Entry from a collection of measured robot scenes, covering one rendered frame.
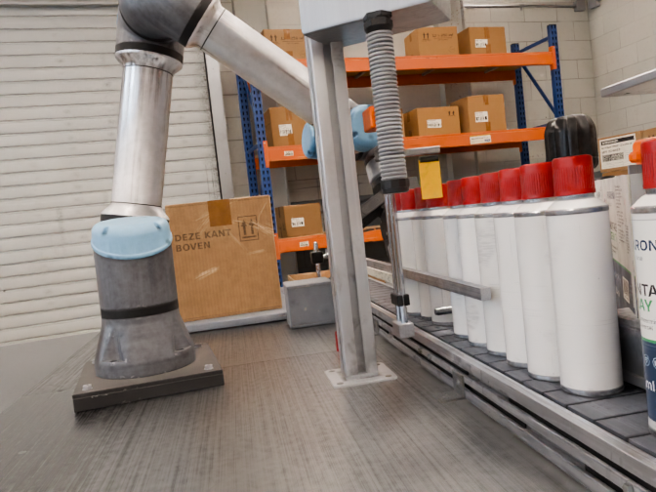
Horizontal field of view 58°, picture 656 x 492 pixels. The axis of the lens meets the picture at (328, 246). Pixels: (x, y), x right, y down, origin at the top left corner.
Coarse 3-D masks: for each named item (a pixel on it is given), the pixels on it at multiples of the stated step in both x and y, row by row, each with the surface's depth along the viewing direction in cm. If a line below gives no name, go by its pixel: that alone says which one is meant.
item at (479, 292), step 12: (372, 264) 113; (384, 264) 104; (408, 276) 90; (420, 276) 84; (432, 276) 79; (444, 276) 77; (444, 288) 75; (456, 288) 71; (468, 288) 67; (480, 288) 64; (480, 300) 64
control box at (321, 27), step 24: (312, 0) 73; (336, 0) 72; (360, 0) 71; (384, 0) 70; (408, 0) 68; (432, 0) 68; (312, 24) 74; (336, 24) 73; (360, 24) 73; (408, 24) 75; (432, 24) 76
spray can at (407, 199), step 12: (408, 192) 96; (408, 204) 96; (408, 216) 95; (408, 228) 95; (408, 240) 95; (408, 252) 96; (408, 264) 96; (408, 288) 96; (408, 312) 97; (420, 312) 96
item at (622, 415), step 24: (384, 288) 134; (480, 360) 66; (504, 360) 65; (528, 384) 56; (552, 384) 55; (624, 384) 53; (576, 408) 48; (600, 408) 48; (624, 408) 47; (624, 432) 43; (648, 432) 42
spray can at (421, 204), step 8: (416, 192) 92; (416, 200) 92; (424, 200) 91; (416, 208) 92; (424, 208) 91; (416, 216) 91; (416, 224) 91; (416, 232) 91; (416, 240) 92; (416, 248) 92; (424, 248) 91; (416, 256) 92; (424, 256) 91; (416, 264) 93; (424, 264) 91; (424, 288) 91; (424, 296) 92; (424, 304) 92; (424, 312) 92
